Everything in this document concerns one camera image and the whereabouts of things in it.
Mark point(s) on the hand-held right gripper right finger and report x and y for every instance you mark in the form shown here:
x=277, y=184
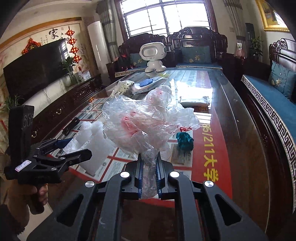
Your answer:
x=159, y=183

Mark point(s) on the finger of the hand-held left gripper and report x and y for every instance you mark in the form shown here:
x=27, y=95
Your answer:
x=74, y=155
x=49, y=144

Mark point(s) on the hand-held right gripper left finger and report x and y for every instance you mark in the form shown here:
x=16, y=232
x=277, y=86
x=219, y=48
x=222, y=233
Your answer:
x=138, y=172

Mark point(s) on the clear plastic bag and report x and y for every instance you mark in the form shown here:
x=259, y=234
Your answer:
x=138, y=120

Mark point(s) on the person's left forearm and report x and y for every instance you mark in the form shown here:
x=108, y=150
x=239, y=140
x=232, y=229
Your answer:
x=11, y=224

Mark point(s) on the person's left hand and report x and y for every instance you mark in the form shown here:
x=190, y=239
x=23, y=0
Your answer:
x=42, y=194

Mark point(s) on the thick white foam block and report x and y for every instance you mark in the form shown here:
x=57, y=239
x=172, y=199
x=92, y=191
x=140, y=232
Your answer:
x=99, y=158

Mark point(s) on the small leafy green plant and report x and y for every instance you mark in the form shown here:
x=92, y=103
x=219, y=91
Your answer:
x=11, y=102

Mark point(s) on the thin white foam piece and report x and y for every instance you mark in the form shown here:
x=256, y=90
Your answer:
x=89, y=129

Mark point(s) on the dark wooden television cabinet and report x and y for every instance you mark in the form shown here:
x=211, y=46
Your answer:
x=64, y=104

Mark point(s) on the teal crumpled paper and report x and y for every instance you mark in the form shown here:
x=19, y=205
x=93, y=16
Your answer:
x=185, y=140

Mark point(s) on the black flat television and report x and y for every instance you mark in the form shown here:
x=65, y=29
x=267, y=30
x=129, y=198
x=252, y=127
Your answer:
x=34, y=69

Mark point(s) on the red printed poster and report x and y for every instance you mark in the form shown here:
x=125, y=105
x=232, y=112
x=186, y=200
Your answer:
x=215, y=139

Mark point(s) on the small white box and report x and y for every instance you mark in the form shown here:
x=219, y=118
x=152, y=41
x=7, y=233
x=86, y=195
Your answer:
x=83, y=76

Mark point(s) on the green plant in glass vase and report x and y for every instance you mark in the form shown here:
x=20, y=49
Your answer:
x=69, y=67

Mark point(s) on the short red knot decoration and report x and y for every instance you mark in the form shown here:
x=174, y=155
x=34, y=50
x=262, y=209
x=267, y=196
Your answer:
x=31, y=46

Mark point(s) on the white patterned plastic bag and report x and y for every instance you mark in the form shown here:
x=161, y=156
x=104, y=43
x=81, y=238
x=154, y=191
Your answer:
x=122, y=87

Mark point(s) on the flat white packet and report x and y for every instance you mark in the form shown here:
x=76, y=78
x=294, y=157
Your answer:
x=194, y=101

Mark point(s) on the small blue cloth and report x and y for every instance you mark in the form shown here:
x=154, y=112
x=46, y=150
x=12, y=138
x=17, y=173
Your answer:
x=146, y=82

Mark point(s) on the small dark wooden side table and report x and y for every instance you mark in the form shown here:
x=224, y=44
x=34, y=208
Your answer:
x=112, y=71

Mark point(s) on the long white plastic packet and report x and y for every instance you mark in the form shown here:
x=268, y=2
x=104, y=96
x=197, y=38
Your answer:
x=160, y=81

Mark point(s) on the long red knot decoration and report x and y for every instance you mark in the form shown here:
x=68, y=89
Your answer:
x=74, y=49

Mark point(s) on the white tower air conditioner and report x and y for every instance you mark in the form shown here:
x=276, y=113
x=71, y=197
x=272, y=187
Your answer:
x=99, y=51

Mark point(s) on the small teal embroidered cushion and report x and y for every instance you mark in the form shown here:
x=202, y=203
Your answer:
x=136, y=60

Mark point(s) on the white robot toy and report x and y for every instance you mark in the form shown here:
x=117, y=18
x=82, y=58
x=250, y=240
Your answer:
x=152, y=52

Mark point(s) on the carved wooden armchair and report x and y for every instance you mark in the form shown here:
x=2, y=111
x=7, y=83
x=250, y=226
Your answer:
x=196, y=37
x=134, y=44

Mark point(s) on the grey patterned curtain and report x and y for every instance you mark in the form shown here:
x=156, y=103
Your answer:
x=109, y=30
x=234, y=23

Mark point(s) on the wide teal embroidered cushion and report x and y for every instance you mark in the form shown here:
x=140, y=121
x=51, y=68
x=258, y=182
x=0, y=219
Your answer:
x=196, y=54

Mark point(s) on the blue sofa seat mat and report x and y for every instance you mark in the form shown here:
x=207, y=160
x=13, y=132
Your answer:
x=270, y=97

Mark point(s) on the dark wooden corner table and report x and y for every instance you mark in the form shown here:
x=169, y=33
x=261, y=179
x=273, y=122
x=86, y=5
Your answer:
x=249, y=66

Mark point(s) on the small white card stand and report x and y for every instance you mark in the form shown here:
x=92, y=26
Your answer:
x=239, y=48

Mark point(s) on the barred window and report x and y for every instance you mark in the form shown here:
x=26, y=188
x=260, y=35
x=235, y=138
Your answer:
x=168, y=16

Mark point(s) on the teal buttoned embroidered cushion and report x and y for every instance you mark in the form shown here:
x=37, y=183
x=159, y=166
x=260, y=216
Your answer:
x=283, y=80

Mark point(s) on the green potted plant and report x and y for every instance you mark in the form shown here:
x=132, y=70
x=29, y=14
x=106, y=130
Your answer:
x=256, y=46

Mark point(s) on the long carved wooden sofa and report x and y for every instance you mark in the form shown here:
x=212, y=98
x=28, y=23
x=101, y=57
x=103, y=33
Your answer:
x=286, y=53

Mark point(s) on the gold framed painting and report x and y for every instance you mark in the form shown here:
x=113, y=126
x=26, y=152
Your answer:
x=271, y=16

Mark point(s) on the calligraphy wall art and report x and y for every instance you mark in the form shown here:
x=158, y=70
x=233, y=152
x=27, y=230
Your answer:
x=50, y=32

